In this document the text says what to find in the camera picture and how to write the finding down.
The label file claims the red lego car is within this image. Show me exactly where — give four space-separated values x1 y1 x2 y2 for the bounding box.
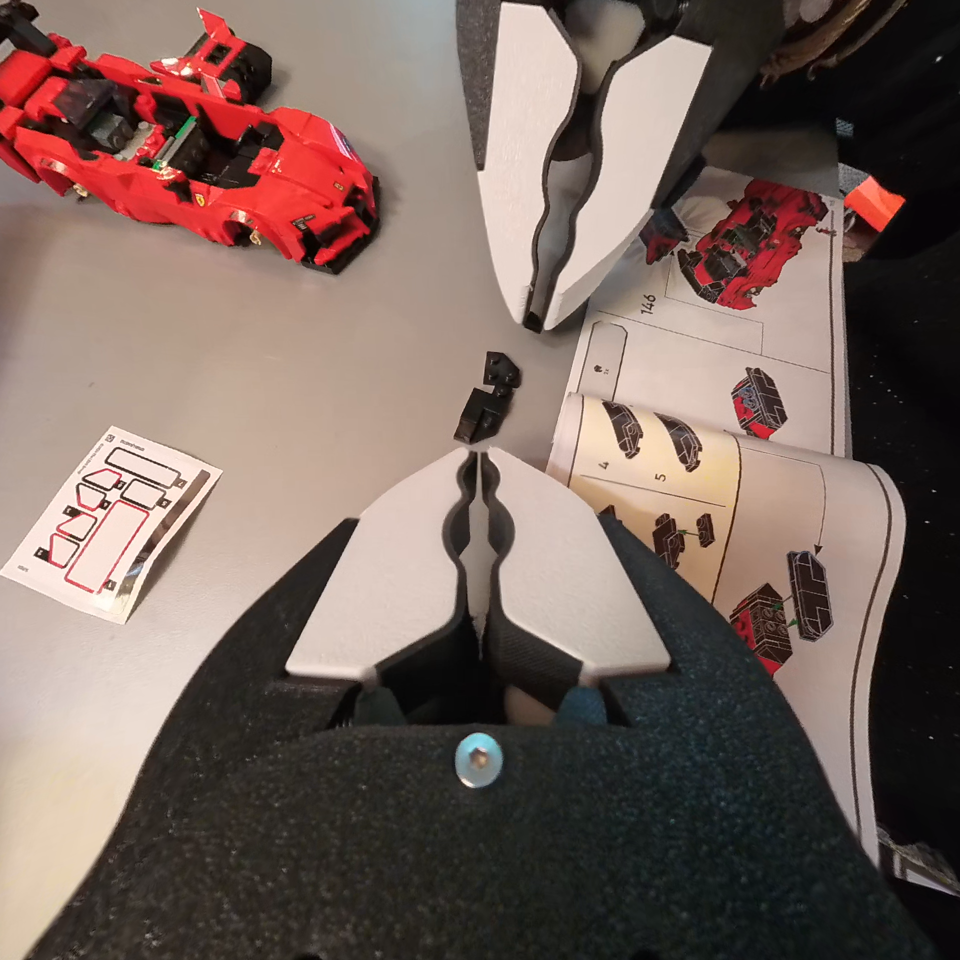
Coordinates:
0 0 381 276

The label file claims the black lego slope brick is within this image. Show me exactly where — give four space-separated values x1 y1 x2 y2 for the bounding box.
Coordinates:
452 386 505 445

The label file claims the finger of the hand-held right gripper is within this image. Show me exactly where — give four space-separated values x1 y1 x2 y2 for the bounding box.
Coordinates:
540 36 715 333
476 2 585 331

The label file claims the lego instruction booklet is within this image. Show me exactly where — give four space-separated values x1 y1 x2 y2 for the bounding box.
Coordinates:
546 165 909 871

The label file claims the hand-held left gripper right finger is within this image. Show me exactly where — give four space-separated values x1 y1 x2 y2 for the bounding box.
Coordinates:
478 447 672 687

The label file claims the orange plastic block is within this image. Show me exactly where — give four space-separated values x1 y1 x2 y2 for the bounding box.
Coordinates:
843 176 907 230

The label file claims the white sticker sheet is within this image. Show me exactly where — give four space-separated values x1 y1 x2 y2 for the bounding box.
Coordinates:
3 426 224 625

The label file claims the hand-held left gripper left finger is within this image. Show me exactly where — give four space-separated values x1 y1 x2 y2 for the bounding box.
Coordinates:
285 447 480 687

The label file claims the brown braided band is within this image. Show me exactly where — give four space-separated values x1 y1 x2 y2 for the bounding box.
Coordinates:
759 0 875 85

